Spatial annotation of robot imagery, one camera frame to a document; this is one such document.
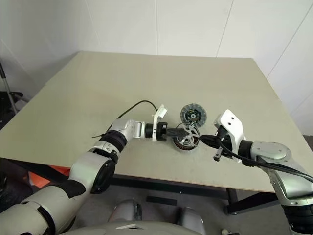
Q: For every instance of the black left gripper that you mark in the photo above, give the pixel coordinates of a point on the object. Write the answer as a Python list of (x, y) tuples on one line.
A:
[(162, 132)]

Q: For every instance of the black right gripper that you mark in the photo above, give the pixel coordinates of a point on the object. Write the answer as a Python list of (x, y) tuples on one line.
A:
[(225, 139)]

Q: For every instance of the silver spoked rotor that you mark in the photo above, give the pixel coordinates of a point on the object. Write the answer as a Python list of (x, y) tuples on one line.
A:
[(192, 140)]

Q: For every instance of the motor housing with copper coils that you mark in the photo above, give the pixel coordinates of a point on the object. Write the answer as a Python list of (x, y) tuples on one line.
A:
[(182, 148)]

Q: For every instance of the round silver motor lid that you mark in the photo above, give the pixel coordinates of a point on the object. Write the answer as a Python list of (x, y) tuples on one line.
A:
[(193, 115)]

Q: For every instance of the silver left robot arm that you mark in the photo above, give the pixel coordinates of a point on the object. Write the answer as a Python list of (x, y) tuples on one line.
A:
[(93, 166)]

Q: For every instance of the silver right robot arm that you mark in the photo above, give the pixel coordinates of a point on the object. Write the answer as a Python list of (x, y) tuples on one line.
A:
[(269, 149)]

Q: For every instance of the black floor tape strip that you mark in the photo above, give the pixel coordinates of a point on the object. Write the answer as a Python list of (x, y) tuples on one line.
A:
[(161, 200)]

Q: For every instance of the grey robot right leg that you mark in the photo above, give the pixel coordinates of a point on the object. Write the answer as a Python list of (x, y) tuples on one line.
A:
[(193, 218)]

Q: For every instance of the grey robot leg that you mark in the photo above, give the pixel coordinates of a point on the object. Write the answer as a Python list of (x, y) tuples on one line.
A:
[(124, 210), (193, 218)]

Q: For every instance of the black zip tie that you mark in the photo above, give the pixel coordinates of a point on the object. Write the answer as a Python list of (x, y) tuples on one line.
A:
[(97, 136)]

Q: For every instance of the grey robot left leg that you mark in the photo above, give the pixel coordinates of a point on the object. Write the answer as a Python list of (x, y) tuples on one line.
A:
[(124, 210)]

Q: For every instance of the grey robot torso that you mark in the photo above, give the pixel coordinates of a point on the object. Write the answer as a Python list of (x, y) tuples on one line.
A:
[(159, 228)]

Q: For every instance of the orange object under table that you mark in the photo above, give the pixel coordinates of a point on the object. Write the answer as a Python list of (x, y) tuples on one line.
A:
[(36, 182)]

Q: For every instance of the metal tripod stand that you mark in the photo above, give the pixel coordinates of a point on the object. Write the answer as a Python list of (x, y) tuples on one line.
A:
[(7, 90)]

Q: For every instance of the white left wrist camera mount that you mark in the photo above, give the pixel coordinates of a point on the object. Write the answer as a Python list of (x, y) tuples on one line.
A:
[(155, 122)]

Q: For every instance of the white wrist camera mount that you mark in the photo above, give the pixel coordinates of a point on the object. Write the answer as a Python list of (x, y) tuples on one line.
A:
[(155, 122), (233, 127)]

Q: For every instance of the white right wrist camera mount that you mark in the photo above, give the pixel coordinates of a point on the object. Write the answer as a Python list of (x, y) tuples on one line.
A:
[(233, 127)]

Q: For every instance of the black metal table frame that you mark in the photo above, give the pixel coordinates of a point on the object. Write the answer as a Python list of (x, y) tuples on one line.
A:
[(171, 188)]

